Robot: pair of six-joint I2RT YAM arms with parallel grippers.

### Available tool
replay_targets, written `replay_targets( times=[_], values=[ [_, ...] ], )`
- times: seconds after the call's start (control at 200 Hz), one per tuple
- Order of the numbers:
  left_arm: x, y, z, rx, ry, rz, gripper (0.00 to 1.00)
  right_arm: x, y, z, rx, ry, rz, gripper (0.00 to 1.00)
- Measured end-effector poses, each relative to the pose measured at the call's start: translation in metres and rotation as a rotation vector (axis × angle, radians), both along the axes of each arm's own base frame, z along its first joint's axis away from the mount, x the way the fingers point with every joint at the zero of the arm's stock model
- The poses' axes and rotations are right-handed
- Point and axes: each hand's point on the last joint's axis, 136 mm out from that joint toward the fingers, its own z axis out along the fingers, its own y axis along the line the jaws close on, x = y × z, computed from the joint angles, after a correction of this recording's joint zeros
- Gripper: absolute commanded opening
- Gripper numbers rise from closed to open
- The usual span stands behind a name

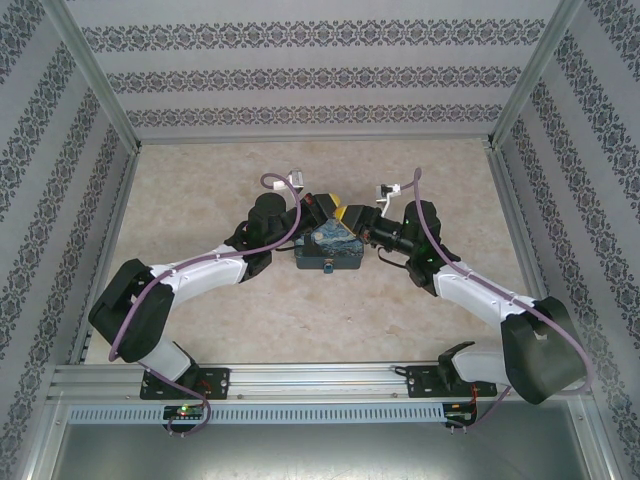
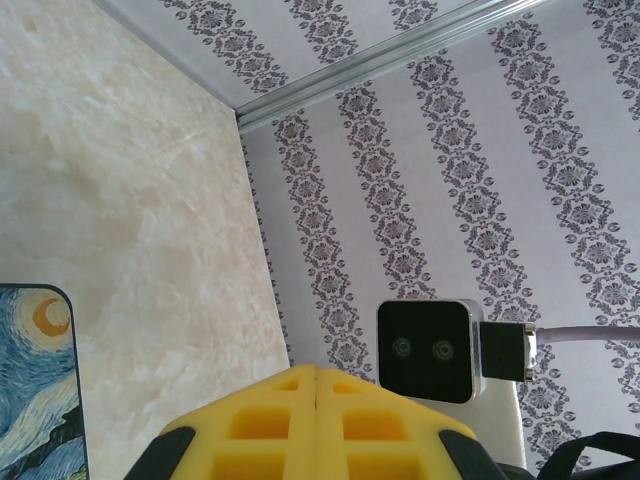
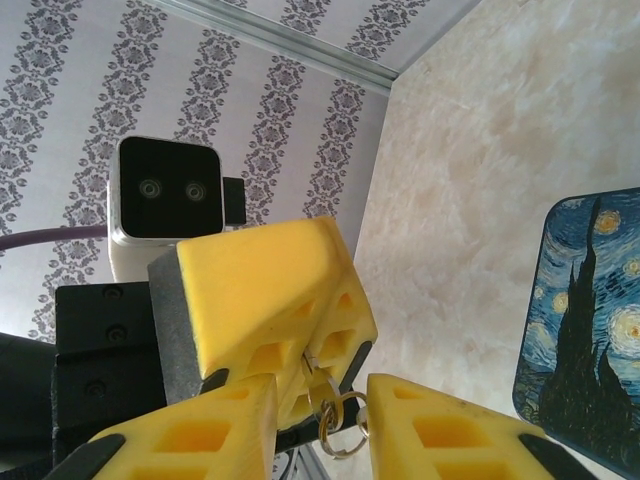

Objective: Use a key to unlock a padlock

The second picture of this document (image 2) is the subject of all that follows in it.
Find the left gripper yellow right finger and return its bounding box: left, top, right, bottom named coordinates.
left=315, top=366, right=507, bottom=480

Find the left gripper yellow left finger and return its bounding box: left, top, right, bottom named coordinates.
left=130, top=364, right=318, bottom=480

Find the starry night print tin box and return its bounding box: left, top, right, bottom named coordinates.
left=0, top=283, right=95, bottom=480

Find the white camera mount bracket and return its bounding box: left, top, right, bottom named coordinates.
left=414, top=382, right=525, bottom=474

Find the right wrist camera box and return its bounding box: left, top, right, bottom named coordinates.
left=376, top=298, right=486, bottom=405

